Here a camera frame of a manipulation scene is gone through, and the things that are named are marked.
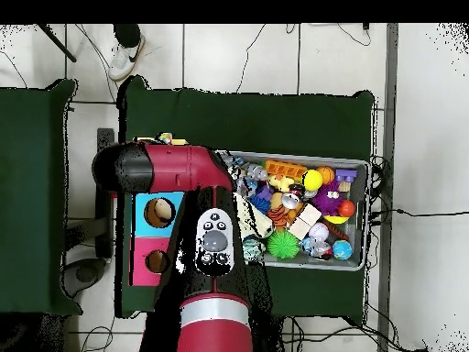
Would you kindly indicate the purple furry monster toy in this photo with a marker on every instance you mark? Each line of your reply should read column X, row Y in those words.
column 328, row 200

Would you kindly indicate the colourful knotted rag toy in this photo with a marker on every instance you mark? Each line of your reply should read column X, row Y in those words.
column 165, row 138

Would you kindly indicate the red orange ball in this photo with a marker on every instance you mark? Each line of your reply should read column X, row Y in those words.
column 346, row 208

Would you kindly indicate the person's foot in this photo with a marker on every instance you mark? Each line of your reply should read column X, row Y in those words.
column 122, row 60

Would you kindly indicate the white toy baseball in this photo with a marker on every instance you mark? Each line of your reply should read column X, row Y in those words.
column 318, row 231

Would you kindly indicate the dark green table cloth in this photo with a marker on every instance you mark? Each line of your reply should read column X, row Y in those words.
column 33, row 205
column 256, row 121

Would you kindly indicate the black upright panel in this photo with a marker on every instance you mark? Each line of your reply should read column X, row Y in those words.
column 104, row 227

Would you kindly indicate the yellow smooth ball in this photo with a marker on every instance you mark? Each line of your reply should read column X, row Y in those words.
column 312, row 180

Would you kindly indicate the silver mesh bin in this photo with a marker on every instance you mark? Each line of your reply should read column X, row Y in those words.
column 300, row 261

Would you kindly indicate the orange toy basketball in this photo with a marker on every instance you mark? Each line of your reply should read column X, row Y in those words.
column 326, row 175

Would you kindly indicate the cream knitted cloth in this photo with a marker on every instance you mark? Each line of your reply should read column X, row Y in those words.
column 256, row 220

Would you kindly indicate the blue globe ball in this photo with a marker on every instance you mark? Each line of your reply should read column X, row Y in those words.
column 342, row 250

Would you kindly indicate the person's leg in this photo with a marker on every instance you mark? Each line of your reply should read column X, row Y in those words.
column 126, row 35

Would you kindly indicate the dark grey stand base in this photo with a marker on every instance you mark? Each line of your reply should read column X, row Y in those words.
column 82, row 275

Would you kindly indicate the black rod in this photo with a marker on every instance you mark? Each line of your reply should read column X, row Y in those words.
column 58, row 44

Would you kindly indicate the green spiky rubber ball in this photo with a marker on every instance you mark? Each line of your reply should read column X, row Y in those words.
column 283, row 244

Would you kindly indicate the wooden box with three holes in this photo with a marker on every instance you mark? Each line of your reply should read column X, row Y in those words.
column 141, row 223

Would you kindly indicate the light blue cloth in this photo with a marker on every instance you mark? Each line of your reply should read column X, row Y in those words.
column 253, row 249

